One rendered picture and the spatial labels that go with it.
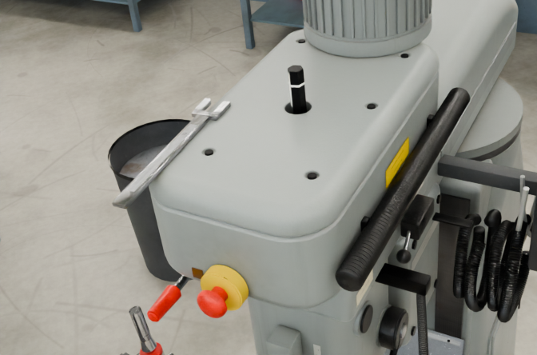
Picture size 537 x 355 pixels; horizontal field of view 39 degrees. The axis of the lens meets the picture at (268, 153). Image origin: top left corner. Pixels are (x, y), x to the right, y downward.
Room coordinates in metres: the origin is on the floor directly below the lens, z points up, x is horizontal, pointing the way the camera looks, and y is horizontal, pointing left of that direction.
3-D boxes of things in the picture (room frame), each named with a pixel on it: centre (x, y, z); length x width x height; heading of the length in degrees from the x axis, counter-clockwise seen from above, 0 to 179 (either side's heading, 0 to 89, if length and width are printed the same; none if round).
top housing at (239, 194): (0.89, -0.06, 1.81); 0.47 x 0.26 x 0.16; 148
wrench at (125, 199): (0.81, 0.12, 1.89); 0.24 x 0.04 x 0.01; 151
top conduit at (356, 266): (0.83, -0.19, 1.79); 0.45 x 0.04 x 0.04; 148
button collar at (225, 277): (0.69, 0.07, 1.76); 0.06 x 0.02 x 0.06; 58
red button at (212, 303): (0.67, 0.09, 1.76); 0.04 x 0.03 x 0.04; 58
